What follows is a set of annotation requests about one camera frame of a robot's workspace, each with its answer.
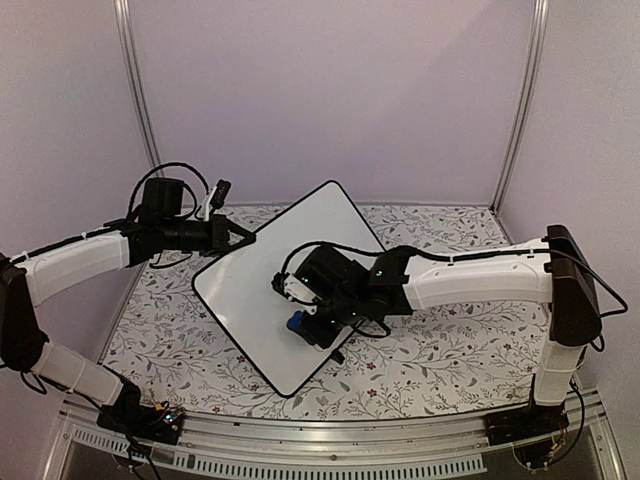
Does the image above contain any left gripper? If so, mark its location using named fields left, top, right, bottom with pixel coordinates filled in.
left=161, top=214, right=256, bottom=258

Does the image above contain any blue whiteboard eraser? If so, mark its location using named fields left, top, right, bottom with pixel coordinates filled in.
left=286, top=311, right=306, bottom=332

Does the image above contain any white whiteboard black frame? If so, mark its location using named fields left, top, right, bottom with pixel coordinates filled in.
left=192, top=180, right=384, bottom=398

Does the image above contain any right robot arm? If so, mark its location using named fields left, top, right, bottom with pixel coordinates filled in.
left=271, top=225, right=629, bottom=436

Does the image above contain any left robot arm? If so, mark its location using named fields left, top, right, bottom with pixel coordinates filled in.
left=1, top=167, right=256, bottom=434

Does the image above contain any floral patterned table mat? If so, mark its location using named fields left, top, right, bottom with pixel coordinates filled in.
left=97, top=203, right=576, bottom=421

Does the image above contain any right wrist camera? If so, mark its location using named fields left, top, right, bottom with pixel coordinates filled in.
left=271, top=272, right=319, bottom=315

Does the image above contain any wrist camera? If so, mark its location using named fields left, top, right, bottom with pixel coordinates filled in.
left=271, top=272, right=319, bottom=315
left=201, top=179, right=231, bottom=221

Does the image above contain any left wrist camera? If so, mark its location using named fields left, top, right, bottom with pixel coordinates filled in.
left=201, top=179, right=231, bottom=221

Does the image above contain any front aluminium rail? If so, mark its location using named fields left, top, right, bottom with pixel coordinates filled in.
left=42, top=389, right=631, bottom=479

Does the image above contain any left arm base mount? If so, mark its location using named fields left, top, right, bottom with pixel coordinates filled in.
left=97, top=395, right=185, bottom=445

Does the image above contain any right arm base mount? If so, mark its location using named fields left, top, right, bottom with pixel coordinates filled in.
left=483, top=402, right=569, bottom=470

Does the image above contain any left aluminium corner post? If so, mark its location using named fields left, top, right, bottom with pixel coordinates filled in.
left=113, top=0, right=161, bottom=168

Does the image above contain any aluminium corner post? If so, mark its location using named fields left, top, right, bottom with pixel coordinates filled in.
left=490, top=0, right=550, bottom=215
left=113, top=0, right=161, bottom=168

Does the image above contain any right aluminium corner post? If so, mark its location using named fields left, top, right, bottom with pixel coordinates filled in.
left=490, top=0, right=550, bottom=215

